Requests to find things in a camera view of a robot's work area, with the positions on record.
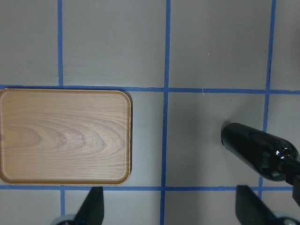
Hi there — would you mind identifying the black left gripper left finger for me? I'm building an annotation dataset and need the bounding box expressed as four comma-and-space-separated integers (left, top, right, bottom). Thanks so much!
73, 187, 104, 225

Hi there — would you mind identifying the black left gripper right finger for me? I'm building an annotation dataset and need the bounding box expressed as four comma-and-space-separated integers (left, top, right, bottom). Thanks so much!
235, 185, 277, 225

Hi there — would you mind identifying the dark wine bottle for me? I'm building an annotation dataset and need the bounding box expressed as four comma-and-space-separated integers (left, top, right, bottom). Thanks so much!
221, 123, 300, 185

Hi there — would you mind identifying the wooden tray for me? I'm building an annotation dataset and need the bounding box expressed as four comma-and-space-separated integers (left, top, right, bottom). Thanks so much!
0, 89, 132, 185

